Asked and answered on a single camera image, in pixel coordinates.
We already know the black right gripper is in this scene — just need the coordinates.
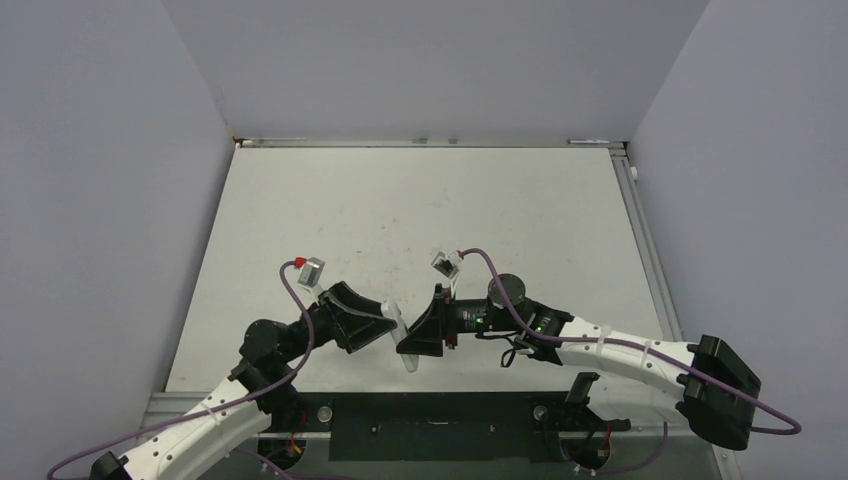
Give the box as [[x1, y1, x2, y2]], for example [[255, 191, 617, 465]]
[[399, 283, 520, 355]]

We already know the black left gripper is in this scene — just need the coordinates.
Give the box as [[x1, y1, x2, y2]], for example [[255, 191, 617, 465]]
[[280, 281, 400, 363]]

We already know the white remote control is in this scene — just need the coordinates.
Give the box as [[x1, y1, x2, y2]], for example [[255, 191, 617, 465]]
[[381, 299, 419, 373]]

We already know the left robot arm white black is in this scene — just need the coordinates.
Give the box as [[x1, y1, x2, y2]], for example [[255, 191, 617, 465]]
[[89, 282, 403, 479]]

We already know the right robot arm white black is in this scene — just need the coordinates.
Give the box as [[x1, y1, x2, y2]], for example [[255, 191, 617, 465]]
[[396, 274, 762, 451]]

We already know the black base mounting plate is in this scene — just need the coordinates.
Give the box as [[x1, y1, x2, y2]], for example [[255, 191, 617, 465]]
[[258, 391, 631, 463]]

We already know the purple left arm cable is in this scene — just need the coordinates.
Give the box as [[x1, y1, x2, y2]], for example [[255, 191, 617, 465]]
[[46, 259, 318, 480]]

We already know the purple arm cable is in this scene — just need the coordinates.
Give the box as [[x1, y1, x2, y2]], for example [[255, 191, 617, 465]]
[[458, 248, 803, 437], [46, 259, 318, 480]]

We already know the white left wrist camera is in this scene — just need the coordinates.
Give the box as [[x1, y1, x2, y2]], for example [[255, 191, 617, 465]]
[[295, 257, 325, 289]]

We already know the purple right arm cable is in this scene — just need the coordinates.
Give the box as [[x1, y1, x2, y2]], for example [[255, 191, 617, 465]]
[[458, 248, 803, 437]]

